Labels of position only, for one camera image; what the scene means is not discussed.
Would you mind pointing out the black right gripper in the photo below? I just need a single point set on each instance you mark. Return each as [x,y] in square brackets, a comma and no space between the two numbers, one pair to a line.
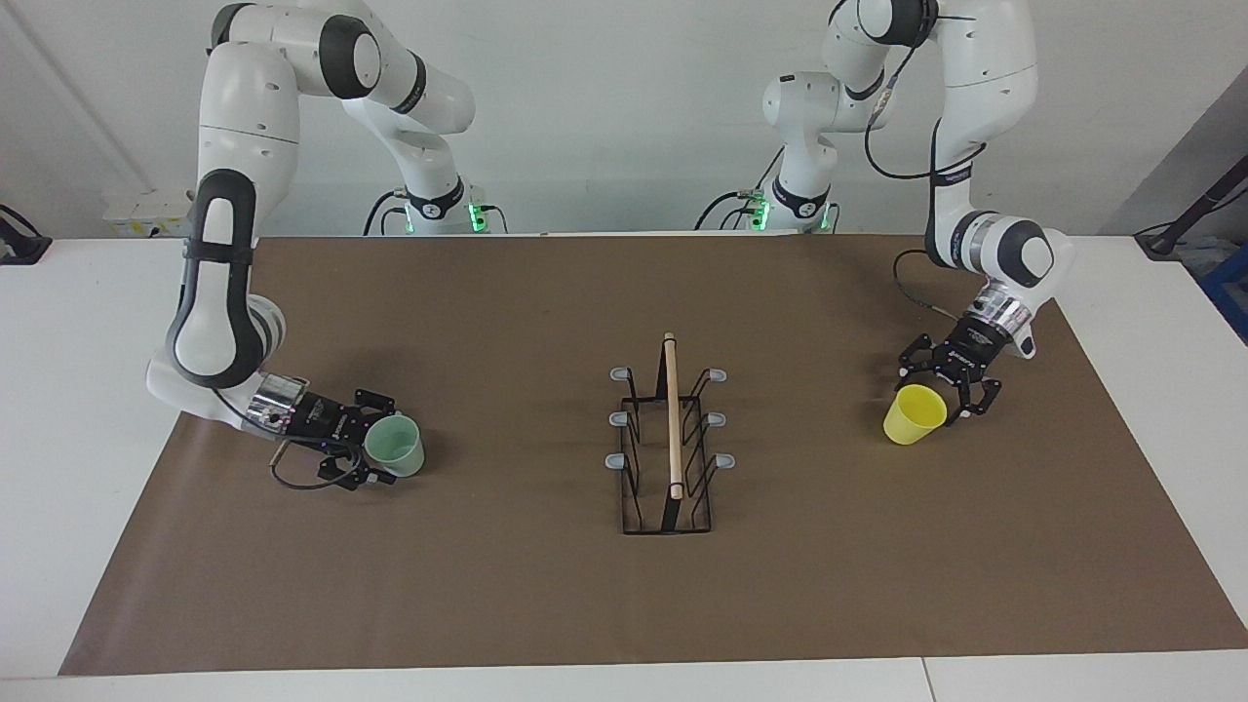
[327,421]

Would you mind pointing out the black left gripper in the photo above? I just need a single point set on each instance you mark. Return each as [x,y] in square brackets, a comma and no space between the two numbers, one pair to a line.
[970,349]

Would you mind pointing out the pale green plastic cup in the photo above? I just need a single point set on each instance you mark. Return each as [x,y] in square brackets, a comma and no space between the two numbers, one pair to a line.
[395,447]

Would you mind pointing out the yellow plastic cup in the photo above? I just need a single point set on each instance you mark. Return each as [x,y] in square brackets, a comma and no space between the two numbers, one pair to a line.
[915,414]

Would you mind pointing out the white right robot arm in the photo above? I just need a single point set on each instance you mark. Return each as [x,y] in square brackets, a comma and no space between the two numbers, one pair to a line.
[229,146]

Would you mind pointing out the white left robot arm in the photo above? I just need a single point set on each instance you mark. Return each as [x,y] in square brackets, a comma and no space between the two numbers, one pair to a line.
[985,78]

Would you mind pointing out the brown table mat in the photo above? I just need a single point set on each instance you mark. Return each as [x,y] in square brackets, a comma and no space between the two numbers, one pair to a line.
[487,585]

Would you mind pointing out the black stand with pole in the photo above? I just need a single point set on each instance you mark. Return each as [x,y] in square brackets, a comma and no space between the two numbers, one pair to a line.
[1165,242]

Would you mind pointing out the blue crate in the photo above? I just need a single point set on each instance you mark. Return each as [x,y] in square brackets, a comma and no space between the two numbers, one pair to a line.
[1230,292]

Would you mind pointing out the white power strip box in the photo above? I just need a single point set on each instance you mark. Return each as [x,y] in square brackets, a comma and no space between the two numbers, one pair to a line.
[146,213]

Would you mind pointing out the black table clamp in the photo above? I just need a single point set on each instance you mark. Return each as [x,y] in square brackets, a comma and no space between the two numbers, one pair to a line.
[24,249]

